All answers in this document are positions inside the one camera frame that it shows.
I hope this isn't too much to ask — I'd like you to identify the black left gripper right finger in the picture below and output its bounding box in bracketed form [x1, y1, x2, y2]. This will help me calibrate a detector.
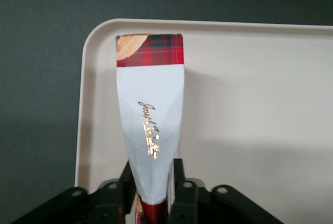
[168, 157, 285, 224]

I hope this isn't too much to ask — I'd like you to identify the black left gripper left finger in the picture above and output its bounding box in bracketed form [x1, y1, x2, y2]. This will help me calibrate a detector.
[10, 161, 136, 224]

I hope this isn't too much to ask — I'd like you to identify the red tartan cookie box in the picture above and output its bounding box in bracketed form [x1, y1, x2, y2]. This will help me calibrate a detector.
[115, 33, 186, 224]

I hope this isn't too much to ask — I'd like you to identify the beige plastic tray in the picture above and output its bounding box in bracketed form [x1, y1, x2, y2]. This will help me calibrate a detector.
[74, 18, 333, 224]

